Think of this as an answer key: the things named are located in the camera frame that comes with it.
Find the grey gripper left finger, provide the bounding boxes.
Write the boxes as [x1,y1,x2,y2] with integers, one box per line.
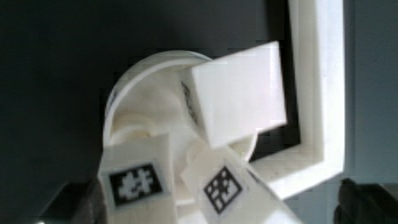
[35,181,106,224]

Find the white stool leg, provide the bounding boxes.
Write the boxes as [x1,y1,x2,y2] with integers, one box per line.
[181,41,288,148]
[98,134,178,224]
[181,142,302,224]

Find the white fence bar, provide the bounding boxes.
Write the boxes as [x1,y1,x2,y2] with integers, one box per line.
[286,0,346,168]
[252,144,345,200]

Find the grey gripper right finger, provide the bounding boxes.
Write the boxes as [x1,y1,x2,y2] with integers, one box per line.
[334,178,398,224]

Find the white front fence bar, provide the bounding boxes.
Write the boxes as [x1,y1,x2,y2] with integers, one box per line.
[286,0,346,168]

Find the white right fence bar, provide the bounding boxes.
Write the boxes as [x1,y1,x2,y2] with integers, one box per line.
[252,144,345,200]

